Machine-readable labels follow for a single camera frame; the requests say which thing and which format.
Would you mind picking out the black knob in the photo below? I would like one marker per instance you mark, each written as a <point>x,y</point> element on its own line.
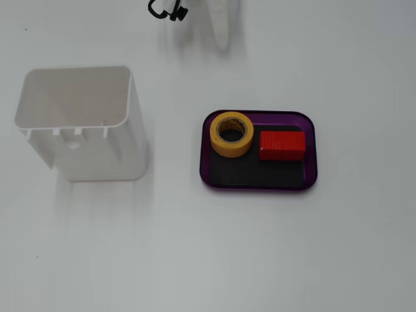
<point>178,14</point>

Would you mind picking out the red studded block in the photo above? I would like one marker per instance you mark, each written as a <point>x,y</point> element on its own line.
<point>282,146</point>

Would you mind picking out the purple metal tray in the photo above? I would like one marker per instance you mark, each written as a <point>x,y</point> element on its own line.
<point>310,156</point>

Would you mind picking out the white plastic bin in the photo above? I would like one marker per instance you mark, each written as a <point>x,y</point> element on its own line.
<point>78,97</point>

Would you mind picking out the yellow masking tape roll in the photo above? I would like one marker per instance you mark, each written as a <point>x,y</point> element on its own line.
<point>216,138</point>

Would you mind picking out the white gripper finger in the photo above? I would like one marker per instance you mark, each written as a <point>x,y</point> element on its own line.
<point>223,22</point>

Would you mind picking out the black mat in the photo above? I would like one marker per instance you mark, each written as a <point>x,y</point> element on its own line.
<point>247,172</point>

